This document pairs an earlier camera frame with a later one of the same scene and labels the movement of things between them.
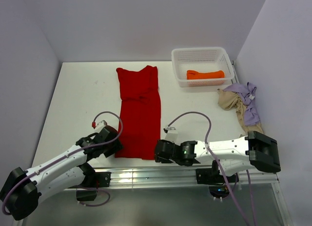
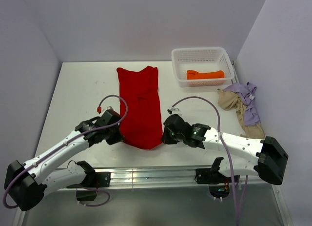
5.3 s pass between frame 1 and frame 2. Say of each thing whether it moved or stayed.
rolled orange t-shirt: stayed
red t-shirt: moved
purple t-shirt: stayed
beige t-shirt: stayed
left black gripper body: moved
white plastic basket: stayed
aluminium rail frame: stayed
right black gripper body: moved
